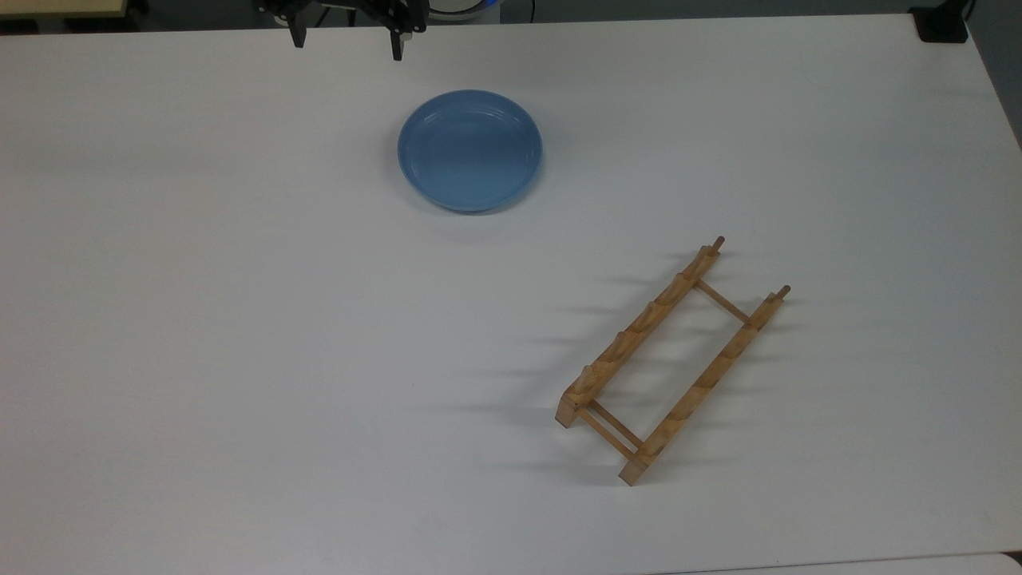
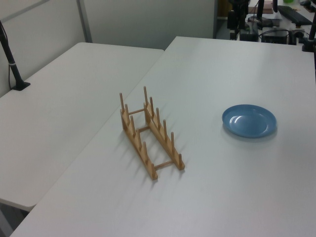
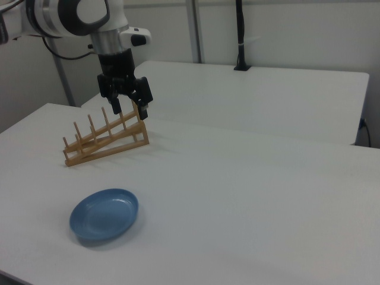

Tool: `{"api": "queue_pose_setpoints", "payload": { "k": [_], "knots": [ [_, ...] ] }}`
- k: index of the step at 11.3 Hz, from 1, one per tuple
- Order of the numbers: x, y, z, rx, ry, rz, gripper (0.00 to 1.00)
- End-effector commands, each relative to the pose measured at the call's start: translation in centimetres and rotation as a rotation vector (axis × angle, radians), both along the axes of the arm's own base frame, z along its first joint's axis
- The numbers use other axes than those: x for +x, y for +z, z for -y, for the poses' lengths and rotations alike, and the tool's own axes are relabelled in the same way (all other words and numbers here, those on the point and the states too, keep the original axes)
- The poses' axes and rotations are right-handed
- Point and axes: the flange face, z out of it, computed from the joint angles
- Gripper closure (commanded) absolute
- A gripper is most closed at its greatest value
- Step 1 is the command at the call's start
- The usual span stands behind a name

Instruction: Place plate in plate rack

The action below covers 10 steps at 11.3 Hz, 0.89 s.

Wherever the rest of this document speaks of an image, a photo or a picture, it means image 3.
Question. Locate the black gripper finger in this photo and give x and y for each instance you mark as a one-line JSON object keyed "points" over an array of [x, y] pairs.
{"points": [[115, 104], [144, 95]]}

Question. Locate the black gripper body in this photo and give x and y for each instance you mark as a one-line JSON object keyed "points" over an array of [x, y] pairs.
{"points": [[117, 68]]}

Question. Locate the blue round plate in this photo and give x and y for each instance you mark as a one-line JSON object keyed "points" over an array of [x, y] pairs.
{"points": [[104, 214]]}

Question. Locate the wooden plate rack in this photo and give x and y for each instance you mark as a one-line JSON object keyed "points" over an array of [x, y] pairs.
{"points": [[118, 148]]}

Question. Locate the black pole stand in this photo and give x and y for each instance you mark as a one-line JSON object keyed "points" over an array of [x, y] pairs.
{"points": [[241, 35]]}

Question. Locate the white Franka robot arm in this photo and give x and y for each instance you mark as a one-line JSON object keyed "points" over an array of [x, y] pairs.
{"points": [[62, 17]]}

